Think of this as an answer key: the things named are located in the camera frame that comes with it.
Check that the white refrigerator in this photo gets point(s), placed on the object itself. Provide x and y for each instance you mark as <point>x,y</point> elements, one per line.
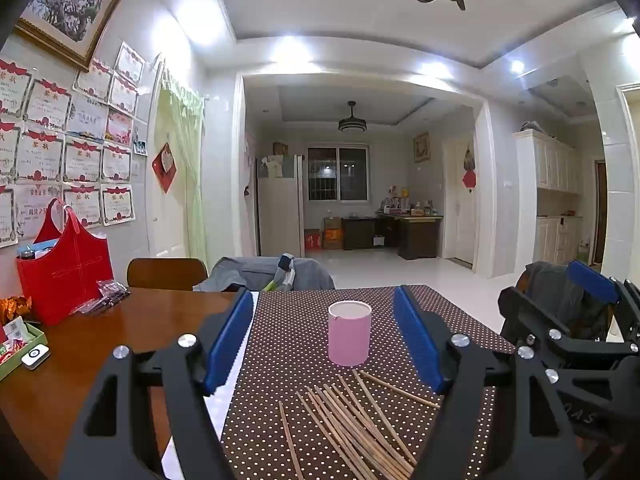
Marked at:
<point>280,210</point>

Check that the red diamond door ornament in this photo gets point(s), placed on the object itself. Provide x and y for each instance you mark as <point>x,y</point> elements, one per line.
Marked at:
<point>164,166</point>

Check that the framed wall picture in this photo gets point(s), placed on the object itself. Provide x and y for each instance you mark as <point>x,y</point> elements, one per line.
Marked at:
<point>421,147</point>

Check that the clear bag of dark pieces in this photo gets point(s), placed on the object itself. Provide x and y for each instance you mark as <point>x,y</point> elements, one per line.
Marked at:
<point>102,297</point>

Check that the cluster of desk bottles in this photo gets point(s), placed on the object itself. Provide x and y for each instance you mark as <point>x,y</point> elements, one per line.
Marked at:
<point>412,207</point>

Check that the white interior door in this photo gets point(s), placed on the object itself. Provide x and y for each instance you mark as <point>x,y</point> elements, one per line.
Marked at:
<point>167,220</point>
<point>459,225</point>

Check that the white wall cabinets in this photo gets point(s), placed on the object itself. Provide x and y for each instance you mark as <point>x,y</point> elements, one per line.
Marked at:
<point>550,170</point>

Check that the red tote bag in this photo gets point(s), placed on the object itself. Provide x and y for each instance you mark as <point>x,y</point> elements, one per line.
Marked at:
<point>65,285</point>

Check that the brown cardboard box stack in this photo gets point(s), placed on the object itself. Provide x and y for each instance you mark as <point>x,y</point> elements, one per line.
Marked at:
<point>332,235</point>

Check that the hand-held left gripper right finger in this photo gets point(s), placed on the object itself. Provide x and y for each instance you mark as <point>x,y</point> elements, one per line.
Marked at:
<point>417,340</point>

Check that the dark wooden desk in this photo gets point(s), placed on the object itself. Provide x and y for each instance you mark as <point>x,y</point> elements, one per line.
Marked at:
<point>417,235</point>

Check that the green sheer curtain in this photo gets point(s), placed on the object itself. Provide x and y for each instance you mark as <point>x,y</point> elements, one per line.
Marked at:
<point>187,160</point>

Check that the barred window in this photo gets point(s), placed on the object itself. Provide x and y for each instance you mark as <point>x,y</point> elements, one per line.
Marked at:
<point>340,172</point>

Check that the small white device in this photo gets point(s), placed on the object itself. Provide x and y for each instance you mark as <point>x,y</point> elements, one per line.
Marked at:
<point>36,358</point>

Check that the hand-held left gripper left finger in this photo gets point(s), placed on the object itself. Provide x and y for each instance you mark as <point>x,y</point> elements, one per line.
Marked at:
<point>232,340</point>

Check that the brown door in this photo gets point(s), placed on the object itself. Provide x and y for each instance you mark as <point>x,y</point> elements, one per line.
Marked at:
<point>601,210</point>

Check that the dark low cabinet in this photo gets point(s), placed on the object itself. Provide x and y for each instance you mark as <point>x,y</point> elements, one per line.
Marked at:
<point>357,232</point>

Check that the dark grey jacket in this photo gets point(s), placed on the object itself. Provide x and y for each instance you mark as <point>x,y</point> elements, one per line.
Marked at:
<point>552,285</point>

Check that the pile of wooden chopsticks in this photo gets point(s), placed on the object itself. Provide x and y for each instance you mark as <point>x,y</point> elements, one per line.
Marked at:
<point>340,420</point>

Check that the round ceiling fan lamp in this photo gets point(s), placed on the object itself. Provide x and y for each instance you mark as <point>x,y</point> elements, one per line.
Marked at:
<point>352,124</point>

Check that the pink cup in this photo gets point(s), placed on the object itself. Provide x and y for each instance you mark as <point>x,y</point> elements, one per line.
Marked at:
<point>350,340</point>

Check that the red cardboard box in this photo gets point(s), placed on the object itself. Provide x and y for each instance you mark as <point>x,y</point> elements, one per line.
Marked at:
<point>313,241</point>

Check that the grey bundle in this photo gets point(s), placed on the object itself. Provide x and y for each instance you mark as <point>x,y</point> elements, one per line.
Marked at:
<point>535,127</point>

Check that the red hanging door ornament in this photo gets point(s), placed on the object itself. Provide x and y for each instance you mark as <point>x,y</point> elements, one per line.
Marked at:
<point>469,177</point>

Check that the wooden chair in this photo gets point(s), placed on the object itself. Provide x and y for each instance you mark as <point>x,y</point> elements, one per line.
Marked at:
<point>165,272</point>

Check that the framed blossom painting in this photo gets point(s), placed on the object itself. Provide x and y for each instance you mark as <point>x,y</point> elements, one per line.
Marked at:
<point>65,5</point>

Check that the wall of award certificates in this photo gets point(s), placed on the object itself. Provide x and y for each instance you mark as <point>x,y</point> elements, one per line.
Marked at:
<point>80,160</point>

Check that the small wall photo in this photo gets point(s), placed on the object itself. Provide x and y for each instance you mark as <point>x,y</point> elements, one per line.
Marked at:
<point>140,147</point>

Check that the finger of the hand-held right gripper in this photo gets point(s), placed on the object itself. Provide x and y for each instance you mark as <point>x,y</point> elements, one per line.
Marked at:
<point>515,315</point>
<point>592,282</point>

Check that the orange snack packet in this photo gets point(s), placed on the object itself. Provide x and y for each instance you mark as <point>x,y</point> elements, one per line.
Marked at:
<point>15,310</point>

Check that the brown polka dot table mat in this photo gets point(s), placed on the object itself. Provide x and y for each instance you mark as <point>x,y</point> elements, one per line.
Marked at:
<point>300,340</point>

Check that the green tray of packets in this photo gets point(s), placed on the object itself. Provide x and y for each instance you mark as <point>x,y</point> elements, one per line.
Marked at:
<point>15,355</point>

